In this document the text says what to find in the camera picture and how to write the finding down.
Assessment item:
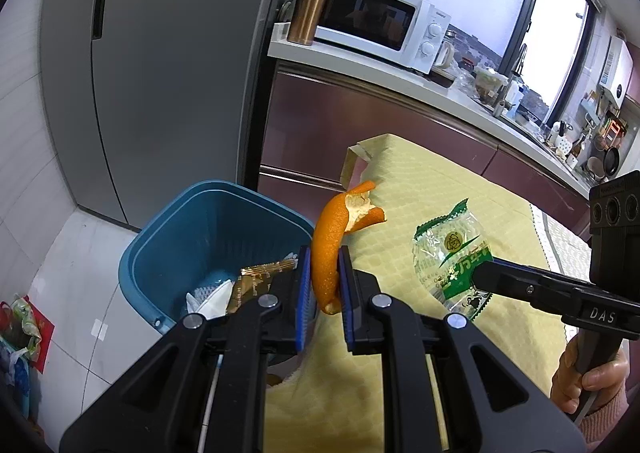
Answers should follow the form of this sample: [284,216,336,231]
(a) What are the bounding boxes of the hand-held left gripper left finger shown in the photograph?
[59,245,316,453]

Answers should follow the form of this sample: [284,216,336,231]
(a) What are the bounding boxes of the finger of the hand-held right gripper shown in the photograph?
[471,257,601,318]

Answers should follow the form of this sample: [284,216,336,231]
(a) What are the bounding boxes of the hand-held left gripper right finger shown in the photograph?
[337,245,586,453]

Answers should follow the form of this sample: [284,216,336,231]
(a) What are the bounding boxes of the gold foil wrapper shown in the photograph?
[227,258,301,316]

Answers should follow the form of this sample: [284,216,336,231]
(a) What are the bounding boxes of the orange peel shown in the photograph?
[311,180,388,316]

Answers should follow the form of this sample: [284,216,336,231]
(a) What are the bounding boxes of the clear green plastic wrapper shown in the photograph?
[411,198,496,324]

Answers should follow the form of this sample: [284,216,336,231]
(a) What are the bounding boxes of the white tissue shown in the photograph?
[186,280,236,319]

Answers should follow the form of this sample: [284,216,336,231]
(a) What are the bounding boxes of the white foam fruit net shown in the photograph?
[190,283,223,304]

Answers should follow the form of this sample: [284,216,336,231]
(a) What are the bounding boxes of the blue trash bin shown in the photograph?
[118,179,318,339]

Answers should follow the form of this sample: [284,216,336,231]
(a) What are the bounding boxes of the person's right forearm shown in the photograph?
[575,383,633,449]

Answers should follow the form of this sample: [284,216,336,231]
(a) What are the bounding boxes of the person's right hand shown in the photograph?
[550,333,628,416]

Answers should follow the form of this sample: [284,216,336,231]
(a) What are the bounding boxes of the grey leaf patterned cloth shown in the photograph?
[530,203,596,334]

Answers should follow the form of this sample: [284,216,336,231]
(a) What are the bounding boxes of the white dotted utensil holder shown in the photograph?
[550,120,573,154]

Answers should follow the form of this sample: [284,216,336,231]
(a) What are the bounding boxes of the yellow checked cloth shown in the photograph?
[262,134,571,453]

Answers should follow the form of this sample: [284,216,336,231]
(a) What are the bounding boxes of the mauve kitchen base cabinet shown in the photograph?
[257,23,606,234]

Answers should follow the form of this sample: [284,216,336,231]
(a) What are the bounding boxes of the white water heater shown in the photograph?
[599,35,636,106]

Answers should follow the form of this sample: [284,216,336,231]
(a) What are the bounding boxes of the white food bag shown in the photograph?
[472,65,508,98]

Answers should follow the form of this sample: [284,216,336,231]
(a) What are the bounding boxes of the steel kitchen faucet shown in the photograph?
[495,44,528,116]

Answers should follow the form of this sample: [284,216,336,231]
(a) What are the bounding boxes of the clear glass jug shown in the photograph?
[432,40,456,71]

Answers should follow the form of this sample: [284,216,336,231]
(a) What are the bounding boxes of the red plastic bag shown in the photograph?
[0,300,55,374]

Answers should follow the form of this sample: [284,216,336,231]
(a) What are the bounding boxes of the grey refrigerator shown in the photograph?
[39,0,296,234]

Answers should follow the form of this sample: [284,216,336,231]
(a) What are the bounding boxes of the white microwave oven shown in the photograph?
[312,0,452,74]

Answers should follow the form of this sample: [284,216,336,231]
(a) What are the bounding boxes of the green plastic bag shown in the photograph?
[9,294,43,364]

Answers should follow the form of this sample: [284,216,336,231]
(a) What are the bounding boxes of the copper thermos mug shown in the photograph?
[286,0,337,46]

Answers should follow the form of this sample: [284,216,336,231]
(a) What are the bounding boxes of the wall utensil rack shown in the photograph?
[580,90,628,148]

